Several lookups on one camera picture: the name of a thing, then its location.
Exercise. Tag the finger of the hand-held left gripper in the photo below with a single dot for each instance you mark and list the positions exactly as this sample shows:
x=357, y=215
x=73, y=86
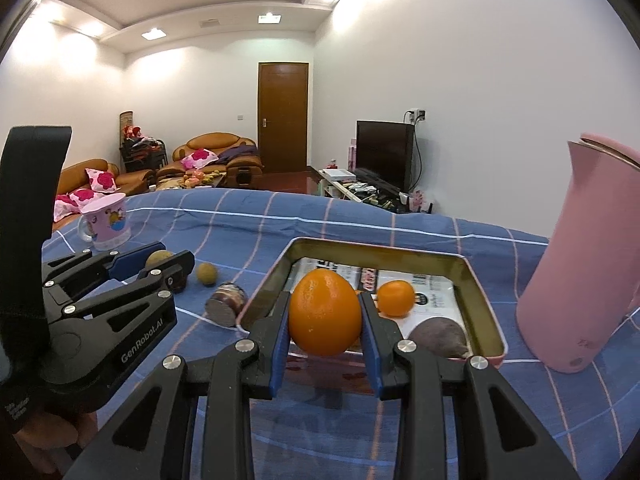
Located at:
x=125, y=265
x=165, y=272

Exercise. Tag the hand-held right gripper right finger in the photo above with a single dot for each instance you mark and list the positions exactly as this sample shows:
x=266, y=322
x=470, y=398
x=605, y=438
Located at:
x=370, y=355

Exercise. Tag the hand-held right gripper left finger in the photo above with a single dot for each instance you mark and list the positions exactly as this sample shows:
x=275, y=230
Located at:
x=280, y=355

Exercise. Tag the yellow-green round fruit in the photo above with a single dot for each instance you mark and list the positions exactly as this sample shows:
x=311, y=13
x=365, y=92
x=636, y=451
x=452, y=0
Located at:
x=206, y=274
x=161, y=258

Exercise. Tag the dark wrinkled fruit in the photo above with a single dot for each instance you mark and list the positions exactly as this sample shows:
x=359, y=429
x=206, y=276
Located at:
x=181, y=288

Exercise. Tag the small orange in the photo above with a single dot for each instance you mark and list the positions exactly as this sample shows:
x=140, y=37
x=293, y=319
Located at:
x=395, y=299

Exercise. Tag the large orange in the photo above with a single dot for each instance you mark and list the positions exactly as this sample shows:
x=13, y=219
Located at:
x=325, y=310

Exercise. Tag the round purple fruit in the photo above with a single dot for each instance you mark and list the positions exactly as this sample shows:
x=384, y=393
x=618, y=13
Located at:
x=437, y=337

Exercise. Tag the pink metal tin box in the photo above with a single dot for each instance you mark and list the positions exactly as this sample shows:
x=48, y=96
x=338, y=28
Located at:
x=480, y=310

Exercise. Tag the person's left hand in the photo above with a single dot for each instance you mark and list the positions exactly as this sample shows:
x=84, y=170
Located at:
x=50, y=442

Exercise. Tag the pink cartoon mug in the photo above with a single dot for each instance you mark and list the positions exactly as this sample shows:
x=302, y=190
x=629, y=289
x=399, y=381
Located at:
x=107, y=225

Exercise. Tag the pink flowered pillow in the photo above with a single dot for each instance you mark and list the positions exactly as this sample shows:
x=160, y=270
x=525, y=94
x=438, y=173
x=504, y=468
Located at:
x=102, y=180
x=75, y=202
x=199, y=159

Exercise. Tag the printed paper sheets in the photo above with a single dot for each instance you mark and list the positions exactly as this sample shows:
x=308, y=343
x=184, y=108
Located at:
x=440, y=305

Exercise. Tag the blue plaid blanket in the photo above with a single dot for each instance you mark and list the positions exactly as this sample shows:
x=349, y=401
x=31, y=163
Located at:
x=325, y=435

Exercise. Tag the dark coffee table with food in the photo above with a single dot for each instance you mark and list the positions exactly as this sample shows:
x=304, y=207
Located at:
x=190, y=181

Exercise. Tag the brown leather sofa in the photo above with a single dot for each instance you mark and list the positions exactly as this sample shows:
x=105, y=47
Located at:
x=80, y=170

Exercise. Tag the stacked chairs with clothes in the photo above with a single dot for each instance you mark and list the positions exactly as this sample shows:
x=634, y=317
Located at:
x=142, y=152

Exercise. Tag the purple cloth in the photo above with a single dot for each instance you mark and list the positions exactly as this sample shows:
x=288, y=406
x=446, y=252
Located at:
x=237, y=153

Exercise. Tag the brown leather armchair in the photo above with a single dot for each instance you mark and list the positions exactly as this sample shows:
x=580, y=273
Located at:
x=215, y=140

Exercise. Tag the tall patterned scroll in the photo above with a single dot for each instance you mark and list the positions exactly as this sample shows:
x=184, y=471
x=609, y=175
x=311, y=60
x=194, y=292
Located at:
x=125, y=122

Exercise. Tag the pink flowered bag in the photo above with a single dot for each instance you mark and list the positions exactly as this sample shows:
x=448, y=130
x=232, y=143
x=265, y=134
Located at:
x=420, y=201

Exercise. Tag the white television stand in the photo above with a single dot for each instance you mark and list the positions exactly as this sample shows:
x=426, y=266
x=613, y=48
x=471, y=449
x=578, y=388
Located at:
x=332, y=186

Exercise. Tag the flat white box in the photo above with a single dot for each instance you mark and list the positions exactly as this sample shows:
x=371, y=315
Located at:
x=340, y=174

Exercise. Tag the brown wooden door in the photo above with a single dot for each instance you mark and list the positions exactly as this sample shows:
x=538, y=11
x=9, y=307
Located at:
x=282, y=115

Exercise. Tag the black television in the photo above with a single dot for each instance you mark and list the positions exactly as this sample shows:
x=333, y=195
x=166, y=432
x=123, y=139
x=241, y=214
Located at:
x=382, y=155

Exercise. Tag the pink electric kettle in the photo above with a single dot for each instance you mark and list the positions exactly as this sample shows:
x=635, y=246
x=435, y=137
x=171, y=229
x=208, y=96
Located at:
x=575, y=285

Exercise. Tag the square recessed ceiling light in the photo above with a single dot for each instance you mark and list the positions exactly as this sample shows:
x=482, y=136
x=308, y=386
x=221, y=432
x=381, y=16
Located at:
x=269, y=18
x=153, y=34

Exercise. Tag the wall power outlet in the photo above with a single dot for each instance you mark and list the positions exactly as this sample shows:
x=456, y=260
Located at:
x=416, y=115

